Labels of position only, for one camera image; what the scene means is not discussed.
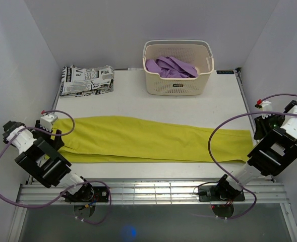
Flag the yellow-green trousers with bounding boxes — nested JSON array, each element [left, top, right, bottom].
[[59, 116, 253, 163]]

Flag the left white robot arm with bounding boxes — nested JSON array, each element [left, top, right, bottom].
[[3, 121, 94, 202]]

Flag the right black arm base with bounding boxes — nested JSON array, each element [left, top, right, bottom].
[[193, 183, 245, 218]]

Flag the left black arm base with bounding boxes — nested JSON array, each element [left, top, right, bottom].
[[65, 186, 110, 219]]

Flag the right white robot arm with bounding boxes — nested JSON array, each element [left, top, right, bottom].
[[214, 100, 297, 200]]

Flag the folded newspaper print trousers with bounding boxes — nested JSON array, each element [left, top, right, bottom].
[[60, 65, 114, 97]]

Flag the cream perforated laundry basket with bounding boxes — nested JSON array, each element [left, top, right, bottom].
[[143, 40, 214, 96]]

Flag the purple garment in basket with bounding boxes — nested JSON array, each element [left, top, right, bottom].
[[145, 56, 199, 79]]

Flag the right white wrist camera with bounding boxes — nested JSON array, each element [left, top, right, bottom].
[[255, 99, 272, 119]]

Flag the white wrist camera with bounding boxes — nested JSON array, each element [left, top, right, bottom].
[[40, 110, 58, 133], [255, 99, 272, 119]]

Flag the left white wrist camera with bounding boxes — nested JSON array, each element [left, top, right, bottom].
[[40, 110, 58, 133]]

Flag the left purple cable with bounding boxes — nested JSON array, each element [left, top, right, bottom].
[[0, 109, 112, 225]]

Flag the aluminium rail frame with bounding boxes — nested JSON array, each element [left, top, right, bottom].
[[9, 67, 297, 242]]

